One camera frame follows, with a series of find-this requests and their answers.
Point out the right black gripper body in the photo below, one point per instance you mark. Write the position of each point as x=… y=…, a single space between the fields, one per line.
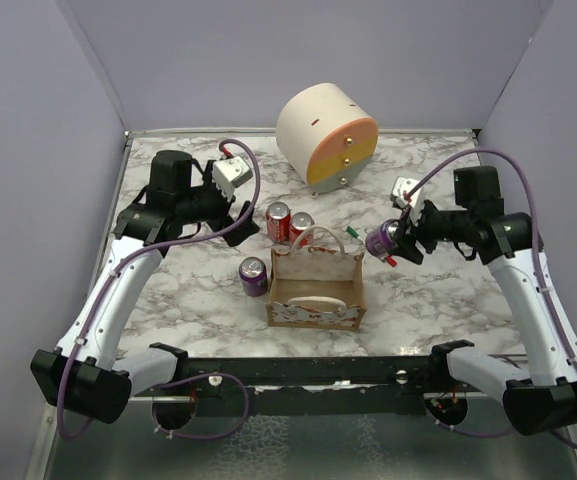
x=434 y=225

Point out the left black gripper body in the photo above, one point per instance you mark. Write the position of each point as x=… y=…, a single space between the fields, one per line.
x=209 y=204

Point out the purple soda can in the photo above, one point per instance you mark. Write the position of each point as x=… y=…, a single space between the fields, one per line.
x=253 y=275
x=381 y=241

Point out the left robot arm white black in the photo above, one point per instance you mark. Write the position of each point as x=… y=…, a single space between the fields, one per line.
x=83 y=374

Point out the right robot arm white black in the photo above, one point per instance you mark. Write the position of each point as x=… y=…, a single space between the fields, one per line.
x=542 y=396

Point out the red capped marker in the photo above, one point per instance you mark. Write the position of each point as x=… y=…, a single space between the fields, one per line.
x=390 y=260

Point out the red soda can rear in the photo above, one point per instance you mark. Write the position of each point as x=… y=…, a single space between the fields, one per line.
x=278 y=217

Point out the red soda can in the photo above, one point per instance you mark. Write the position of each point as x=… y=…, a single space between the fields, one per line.
x=278 y=217
x=299 y=222

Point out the red soda can front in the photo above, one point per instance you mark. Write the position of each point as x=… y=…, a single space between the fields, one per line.
x=299 y=222

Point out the green capped marker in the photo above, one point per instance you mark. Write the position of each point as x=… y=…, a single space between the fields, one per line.
x=353 y=233

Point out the round pastel drawer cabinet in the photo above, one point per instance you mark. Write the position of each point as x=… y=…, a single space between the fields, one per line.
x=326 y=137

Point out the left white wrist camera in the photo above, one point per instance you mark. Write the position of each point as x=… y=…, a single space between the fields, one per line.
x=228 y=174

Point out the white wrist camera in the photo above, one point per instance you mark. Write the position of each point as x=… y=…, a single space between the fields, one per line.
x=228 y=174
x=406 y=195

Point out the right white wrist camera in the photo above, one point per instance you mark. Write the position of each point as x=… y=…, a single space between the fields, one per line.
x=406 y=195

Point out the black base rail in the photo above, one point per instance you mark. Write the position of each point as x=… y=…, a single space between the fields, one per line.
x=300 y=386

